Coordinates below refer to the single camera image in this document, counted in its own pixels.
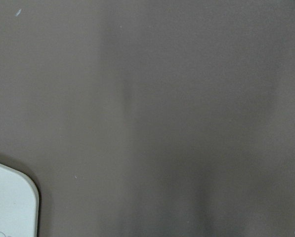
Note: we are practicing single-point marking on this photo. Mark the cream rabbit tray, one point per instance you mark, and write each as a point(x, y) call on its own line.
point(19, 204)

